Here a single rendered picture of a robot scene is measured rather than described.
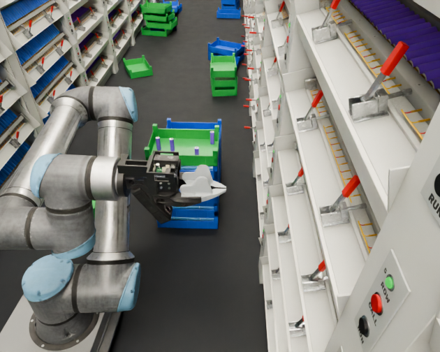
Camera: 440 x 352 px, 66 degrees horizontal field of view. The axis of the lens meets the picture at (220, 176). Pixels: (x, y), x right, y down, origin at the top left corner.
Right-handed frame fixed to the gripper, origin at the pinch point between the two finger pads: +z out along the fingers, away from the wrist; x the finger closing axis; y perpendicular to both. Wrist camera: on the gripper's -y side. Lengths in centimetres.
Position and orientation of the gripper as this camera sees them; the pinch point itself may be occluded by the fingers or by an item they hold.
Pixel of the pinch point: (219, 191)
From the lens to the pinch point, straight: 70.6
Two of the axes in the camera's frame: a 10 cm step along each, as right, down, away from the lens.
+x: 0.4, -6.5, 7.6
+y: 0.3, -7.6, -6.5
